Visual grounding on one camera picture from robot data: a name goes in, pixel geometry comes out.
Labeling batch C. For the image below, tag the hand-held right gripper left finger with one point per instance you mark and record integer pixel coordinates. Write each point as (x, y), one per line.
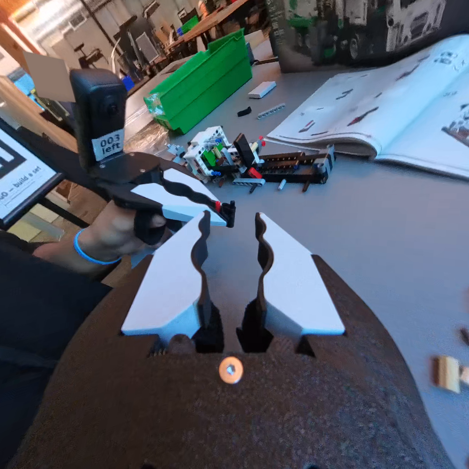
(165, 289)

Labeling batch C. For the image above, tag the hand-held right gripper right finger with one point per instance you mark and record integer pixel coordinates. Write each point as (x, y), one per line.
(300, 293)

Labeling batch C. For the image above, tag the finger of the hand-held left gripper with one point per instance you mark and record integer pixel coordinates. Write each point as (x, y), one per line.
(190, 187)
(183, 210)

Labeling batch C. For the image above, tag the black red lego connector assembly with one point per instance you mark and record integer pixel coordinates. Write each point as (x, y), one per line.
(230, 214)

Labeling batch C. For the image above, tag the person's left forearm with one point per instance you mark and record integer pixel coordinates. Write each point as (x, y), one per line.
(58, 260)

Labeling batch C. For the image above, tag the partly built lego truck model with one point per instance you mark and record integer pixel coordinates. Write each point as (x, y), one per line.
(256, 161)

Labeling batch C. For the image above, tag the black curved lego piece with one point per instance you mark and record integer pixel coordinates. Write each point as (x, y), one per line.
(244, 111)

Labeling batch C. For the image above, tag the grey lego beam with holes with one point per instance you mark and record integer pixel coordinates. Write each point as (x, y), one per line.
(271, 111)

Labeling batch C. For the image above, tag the white lego panel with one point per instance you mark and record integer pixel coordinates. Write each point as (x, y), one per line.
(262, 90)

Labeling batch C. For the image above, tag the pile of small lego pins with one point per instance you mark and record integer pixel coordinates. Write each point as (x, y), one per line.
(445, 373)

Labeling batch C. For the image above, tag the open lego instruction booklet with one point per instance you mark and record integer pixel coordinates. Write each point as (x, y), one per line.
(395, 121)

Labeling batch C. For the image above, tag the dark lego set box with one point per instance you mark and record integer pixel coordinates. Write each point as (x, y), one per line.
(366, 29)

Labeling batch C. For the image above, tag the person's left hand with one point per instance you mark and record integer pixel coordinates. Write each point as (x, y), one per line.
(110, 234)

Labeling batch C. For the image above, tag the clear plastic bag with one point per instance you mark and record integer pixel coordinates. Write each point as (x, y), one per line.
(146, 124)

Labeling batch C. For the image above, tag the blue wristband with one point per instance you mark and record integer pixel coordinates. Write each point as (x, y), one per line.
(91, 258)

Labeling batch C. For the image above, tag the black framed sign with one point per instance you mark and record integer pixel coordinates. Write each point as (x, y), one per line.
(22, 172)

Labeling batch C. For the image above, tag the green storage bin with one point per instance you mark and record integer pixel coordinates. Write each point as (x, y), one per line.
(205, 84)

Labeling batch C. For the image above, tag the person's dark clothing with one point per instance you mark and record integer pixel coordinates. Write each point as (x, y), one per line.
(44, 348)

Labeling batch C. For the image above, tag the wooden background table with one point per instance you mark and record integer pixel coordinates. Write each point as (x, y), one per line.
(205, 25)

